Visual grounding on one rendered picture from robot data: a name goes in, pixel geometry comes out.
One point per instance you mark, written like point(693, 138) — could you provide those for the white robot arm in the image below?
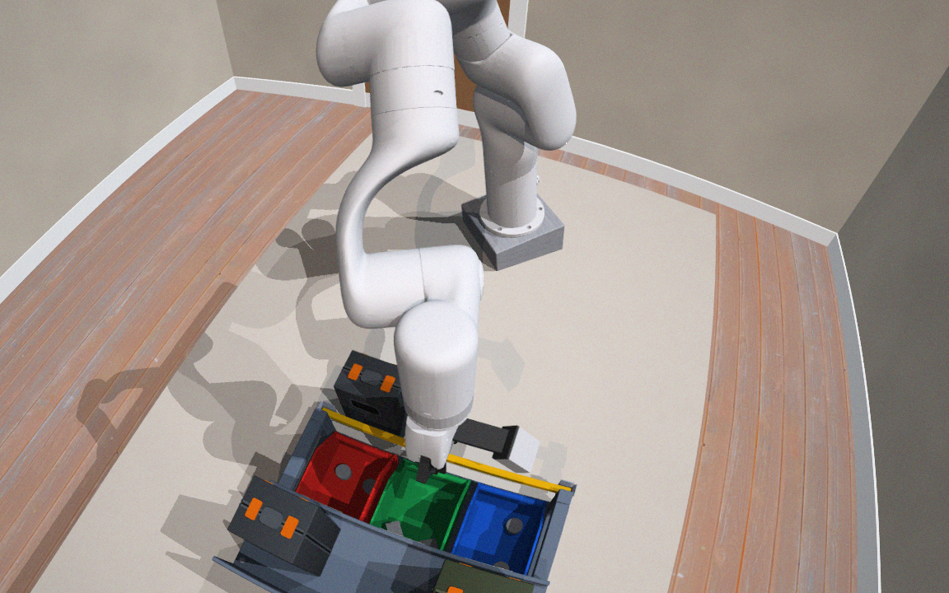
point(404, 49)

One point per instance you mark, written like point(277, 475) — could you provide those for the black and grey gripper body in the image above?
point(435, 444)

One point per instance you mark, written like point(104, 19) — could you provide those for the dark blue metal shelf rack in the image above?
point(368, 559)

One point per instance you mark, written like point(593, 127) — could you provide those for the blue open bin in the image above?
point(485, 538)

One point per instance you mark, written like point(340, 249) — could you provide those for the dark grey case with orange latches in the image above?
point(284, 525)

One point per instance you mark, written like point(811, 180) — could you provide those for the yellow bar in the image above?
point(503, 474)

